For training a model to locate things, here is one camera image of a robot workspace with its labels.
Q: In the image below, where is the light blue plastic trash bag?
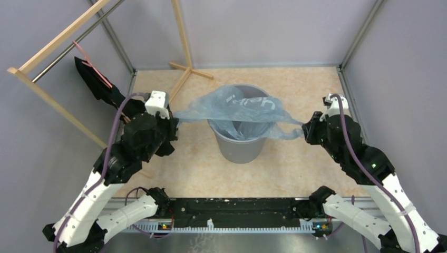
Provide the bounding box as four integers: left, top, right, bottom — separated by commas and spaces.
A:
174, 85, 304, 141

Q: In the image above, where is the grey plastic trash bin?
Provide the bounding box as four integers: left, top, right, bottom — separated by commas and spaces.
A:
210, 84, 269, 164

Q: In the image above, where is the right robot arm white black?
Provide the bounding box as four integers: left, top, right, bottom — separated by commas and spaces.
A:
302, 111, 446, 252

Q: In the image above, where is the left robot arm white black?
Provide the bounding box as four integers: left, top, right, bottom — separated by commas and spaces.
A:
43, 112, 179, 252

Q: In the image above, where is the black cloth garment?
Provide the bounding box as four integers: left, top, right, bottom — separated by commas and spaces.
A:
74, 56, 176, 158

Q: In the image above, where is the pink clothes hanger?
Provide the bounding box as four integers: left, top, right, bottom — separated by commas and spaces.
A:
72, 41, 112, 89

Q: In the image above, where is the metal rack rod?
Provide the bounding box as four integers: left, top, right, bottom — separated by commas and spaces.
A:
32, 0, 124, 83

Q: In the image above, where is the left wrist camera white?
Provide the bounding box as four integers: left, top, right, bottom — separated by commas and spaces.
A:
144, 91, 171, 120

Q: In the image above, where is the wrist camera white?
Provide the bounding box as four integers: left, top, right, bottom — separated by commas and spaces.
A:
144, 91, 171, 120
319, 93, 349, 122

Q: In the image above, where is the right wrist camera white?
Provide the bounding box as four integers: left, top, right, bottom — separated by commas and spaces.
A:
319, 93, 349, 122

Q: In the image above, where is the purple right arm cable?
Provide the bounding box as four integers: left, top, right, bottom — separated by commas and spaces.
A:
329, 93, 422, 253

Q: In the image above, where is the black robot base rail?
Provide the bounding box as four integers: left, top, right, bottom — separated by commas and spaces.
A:
144, 196, 333, 237

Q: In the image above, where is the aluminium corner frame post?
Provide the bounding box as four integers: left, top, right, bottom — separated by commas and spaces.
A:
339, 0, 387, 72

